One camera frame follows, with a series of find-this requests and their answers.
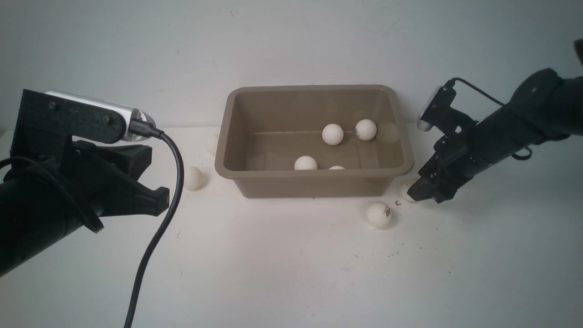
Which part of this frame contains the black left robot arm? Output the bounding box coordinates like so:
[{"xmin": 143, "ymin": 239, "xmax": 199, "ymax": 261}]
[{"xmin": 0, "ymin": 141, "xmax": 170, "ymax": 276}]

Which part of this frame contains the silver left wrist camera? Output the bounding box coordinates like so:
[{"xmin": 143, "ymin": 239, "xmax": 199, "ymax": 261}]
[{"xmin": 44, "ymin": 91, "xmax": 156, "ymax": 143}]

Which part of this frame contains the tan plastic bin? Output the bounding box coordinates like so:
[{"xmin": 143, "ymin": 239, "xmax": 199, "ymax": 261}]
[{"xmin": 215, "ymin": 85, "xmax": 414, "ymax": 199}]

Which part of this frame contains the black left camera cable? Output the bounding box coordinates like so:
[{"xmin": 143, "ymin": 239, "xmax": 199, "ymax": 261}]
[{"xmin": 123, "ymin": 118, "xmax": 184, "ymax": 328}]

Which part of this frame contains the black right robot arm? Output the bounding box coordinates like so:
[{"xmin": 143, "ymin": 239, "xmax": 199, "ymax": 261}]
[{"xmin": 407, "ymin": 68, "xmax": 583, "ymax": 203}]

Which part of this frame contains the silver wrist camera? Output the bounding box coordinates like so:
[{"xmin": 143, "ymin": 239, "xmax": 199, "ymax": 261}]
[
  {"xmin": 44, "ymin": 91, "xmax": 156, "ymax": 143},
  {"xmin": 416, "ymin": 86, "xmax": 456, "ymax": 133}
]

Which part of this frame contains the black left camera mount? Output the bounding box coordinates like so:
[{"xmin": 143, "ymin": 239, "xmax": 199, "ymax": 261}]
[{"xmin": 10, "ymin": 89, "xmax": 128, "ymax": 162}]

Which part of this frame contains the white ping-pong ball red logo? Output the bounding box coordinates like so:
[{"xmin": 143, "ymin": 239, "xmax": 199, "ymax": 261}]
[{"xmin": 364, "ymin": 201, "xmax": 392, "ymax": 229}]

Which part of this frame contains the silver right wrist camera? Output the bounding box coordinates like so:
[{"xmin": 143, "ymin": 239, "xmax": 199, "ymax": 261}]
[{"xmin": 416, "ymin": 86, "xmax": 456, "ymax": 133}]

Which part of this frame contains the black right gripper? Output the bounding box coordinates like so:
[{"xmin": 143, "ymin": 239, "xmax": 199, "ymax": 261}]
[{"xmin": 409, "ymin": 133, "xmax": 488, "ymax": 204}]

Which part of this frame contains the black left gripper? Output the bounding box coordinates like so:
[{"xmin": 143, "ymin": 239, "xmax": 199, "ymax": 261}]
[{"xmin": 65, "ymin": 140, "xmax": 169, "ymax": 216}]

